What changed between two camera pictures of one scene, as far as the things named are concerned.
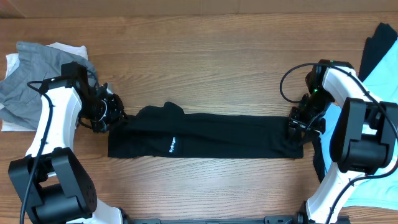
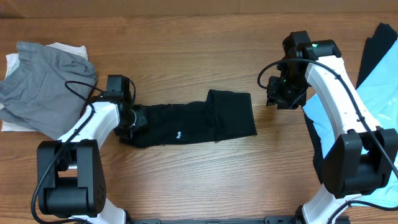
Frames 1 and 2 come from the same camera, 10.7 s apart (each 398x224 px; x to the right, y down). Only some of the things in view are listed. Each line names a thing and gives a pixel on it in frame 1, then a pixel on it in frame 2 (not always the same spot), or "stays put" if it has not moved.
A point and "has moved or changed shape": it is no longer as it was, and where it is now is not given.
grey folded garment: [22, 103] stays put
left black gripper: [118, 112] → [142, 120]
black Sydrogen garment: [164, 130] has moved or changed shape
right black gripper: [301, 122] → [283, 98]
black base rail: [295, 219] stays put
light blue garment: [379, 188] stays put
